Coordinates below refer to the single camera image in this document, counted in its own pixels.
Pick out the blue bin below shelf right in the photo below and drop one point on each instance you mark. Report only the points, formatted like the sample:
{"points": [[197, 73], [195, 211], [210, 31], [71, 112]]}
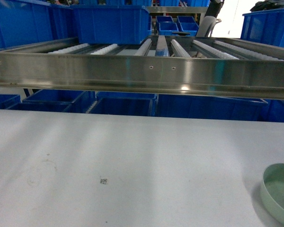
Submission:
{"points": [[209, 107]]}

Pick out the blue bin below shelf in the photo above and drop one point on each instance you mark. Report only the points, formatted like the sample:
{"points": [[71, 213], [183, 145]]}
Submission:
{"points": [[63, 101], [122, 103], [209, 107]]}

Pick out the blue bin below shelf centre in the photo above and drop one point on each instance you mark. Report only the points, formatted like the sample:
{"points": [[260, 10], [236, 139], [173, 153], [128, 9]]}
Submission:
{"points": [[122, 103]]}

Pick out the blue bin below shelf left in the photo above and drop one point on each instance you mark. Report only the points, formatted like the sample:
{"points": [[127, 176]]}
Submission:
{"points": [[63, 101]]}

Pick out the blue bin on shelf centre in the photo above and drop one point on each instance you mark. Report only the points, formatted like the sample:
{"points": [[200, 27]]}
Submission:
{"points": [[104, 24]]}

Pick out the stainless steel roller shelf rack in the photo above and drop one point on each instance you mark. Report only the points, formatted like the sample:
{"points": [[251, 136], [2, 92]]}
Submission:
{"points": [[163, 64]]}

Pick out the light green plastic bowl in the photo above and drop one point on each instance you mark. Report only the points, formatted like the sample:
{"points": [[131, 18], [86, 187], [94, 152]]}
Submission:
{"points": [[272, 191]]}

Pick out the small QR code sticker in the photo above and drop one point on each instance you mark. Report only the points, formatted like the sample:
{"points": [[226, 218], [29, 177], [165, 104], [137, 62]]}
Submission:
{"points": [[103, 180]]}

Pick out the small blue bins in background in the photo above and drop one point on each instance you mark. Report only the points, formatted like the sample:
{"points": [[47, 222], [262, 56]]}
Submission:
{"points": [[183, 24]]}

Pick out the grey office chair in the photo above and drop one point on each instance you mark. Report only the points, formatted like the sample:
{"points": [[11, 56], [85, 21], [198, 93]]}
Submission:
{"points": [[210, 20]]}

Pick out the large blue bin upper left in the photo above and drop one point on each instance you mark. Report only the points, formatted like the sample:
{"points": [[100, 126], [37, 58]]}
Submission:
{"points": [[24, 22]]}

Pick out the blue bin upper right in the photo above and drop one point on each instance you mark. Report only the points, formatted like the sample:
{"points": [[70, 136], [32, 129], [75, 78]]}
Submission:
{"points": [[266, 27]]}

